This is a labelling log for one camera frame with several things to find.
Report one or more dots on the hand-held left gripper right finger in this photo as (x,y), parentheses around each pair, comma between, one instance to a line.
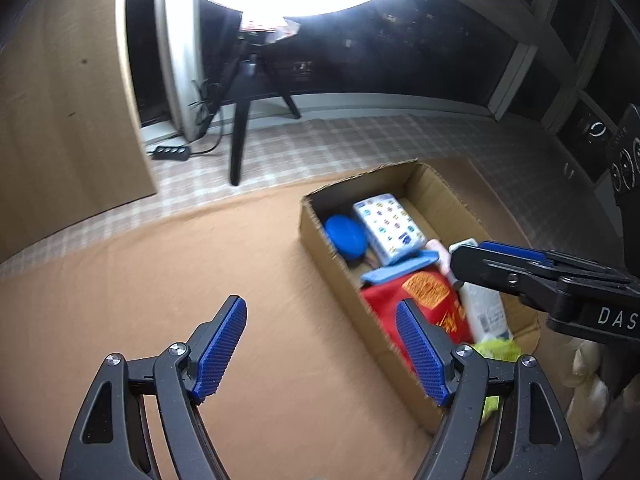
(420,355)

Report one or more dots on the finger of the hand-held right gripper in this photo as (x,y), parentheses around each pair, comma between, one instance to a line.
(500,272)
(515,251)

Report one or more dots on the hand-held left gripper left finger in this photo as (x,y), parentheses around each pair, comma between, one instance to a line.
(220,350)

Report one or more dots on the cream tube with blue cap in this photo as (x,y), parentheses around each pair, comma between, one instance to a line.
(485,310)

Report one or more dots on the pink cosmetic tube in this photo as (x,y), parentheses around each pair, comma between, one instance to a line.
(437,257)

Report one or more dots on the yellow shuttlecock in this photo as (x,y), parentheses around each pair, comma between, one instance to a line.
(495,352)

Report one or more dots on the blue phone stand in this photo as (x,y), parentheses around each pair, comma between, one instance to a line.
(400,270)

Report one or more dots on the patterned tissue pack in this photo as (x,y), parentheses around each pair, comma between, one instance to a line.
(387,225)

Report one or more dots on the blue round tin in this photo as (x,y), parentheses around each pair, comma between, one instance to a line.
(345,237)

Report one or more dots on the cardboard box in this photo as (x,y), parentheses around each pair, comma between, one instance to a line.
(320,230)

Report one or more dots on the person's right hand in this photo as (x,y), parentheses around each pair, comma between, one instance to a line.
(585,400)

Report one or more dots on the red packet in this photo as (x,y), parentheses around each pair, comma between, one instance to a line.
(385,305)

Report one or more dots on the brown felt mat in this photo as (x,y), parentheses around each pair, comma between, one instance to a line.
(200,270)

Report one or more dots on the dark appliance panel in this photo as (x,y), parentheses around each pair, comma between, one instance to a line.
(585,150)

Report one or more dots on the plaid floor cloth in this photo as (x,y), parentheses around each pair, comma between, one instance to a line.
(350,145)

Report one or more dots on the black power strip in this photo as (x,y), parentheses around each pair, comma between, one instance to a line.
(170,153)

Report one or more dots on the black tripod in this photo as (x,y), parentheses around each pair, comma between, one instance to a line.
(240,125)

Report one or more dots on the wooden board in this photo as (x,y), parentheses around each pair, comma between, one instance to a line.
(65,135)

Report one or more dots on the white window frame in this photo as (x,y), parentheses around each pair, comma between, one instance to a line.
(525,60)

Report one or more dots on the white door frame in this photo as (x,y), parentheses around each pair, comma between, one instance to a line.
(180,60)

